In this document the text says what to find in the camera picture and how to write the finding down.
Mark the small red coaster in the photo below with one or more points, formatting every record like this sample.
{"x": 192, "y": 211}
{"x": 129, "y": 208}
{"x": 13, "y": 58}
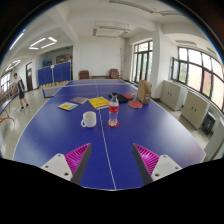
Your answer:
{"x": 113, "y": 124}

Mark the right brown armchair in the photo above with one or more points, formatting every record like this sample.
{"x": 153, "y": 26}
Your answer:
{"x": 114, "y": 74}

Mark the brown armchair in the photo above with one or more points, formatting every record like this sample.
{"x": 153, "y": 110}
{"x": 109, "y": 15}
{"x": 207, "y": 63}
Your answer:
{"x": 114, "y": 74}
{"x": 84, "y": 74}

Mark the side blue table red legs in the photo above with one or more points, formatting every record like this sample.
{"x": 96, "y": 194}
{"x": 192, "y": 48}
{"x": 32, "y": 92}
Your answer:
{"x": 5, "y": 108}

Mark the colourful small book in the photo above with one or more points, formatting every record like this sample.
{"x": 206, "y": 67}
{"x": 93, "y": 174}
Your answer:
{"x": 68, "y": 106}

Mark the clear bottle red label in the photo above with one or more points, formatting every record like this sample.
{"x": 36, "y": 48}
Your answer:
{"x": 113, "y": 108}

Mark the yellow book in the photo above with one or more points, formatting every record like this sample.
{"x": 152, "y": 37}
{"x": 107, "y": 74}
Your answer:
{"x": 99, "y": 102}

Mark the near beige cabinet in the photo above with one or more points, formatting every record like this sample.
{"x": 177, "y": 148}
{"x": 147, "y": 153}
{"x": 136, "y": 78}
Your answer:
{"x": 194, "y": 109}

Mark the red table tennis paddle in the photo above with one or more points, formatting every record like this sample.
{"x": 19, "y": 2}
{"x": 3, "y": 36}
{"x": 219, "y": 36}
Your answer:
{"x": 135, "y": 104}

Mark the beige cabinet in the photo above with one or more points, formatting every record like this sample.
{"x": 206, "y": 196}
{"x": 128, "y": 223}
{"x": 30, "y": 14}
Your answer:
{"x": 194, "y": 109}
{"x": 172, "y": 95}

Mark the black paddle case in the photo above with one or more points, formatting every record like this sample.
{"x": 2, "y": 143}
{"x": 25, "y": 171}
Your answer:
{"x": 120, "y": 98}

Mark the person in dark shorts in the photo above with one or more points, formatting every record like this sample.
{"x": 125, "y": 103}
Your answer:
{"x": 21, "y": 89}

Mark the brown thin book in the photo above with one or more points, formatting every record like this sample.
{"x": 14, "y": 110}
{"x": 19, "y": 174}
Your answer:
{"x": 79, "y": 100}

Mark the far beige cabinet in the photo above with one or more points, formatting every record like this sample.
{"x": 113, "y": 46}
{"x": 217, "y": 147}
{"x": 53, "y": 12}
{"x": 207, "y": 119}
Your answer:
{"x": 172, "y": 95}

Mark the black bin by window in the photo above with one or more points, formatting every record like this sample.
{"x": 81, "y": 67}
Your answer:
{"x": 208, "y": 123}

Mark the red paddle behind case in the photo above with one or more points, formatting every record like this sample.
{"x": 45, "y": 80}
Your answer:
{"x": 128, "y": 96}

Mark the brown cardboard box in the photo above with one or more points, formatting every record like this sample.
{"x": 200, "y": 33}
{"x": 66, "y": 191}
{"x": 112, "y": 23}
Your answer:
{"x": 144, "y": 92}

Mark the blue table tennis table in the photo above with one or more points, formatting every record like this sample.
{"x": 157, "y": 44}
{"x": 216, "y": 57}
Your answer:
{"x": 112, "y": 164}

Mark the blue folding partition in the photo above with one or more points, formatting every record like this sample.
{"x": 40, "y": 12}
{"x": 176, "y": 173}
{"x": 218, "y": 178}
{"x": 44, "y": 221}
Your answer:
{"x": 54, "y": 73}

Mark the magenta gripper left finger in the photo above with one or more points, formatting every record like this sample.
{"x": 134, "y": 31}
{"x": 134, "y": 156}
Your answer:
{"x": 70, "y": 166}

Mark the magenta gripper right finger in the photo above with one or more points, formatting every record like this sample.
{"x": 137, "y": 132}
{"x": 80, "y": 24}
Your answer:
{"x": 152, "y": 166}

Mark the white ceramic mug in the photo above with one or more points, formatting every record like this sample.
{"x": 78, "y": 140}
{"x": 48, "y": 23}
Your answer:
{"x": 89, "y": 119}

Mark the left brown armchair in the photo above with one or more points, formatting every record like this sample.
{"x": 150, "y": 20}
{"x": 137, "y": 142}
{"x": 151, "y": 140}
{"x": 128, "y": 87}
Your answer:
{"x": 84, "y": 74}

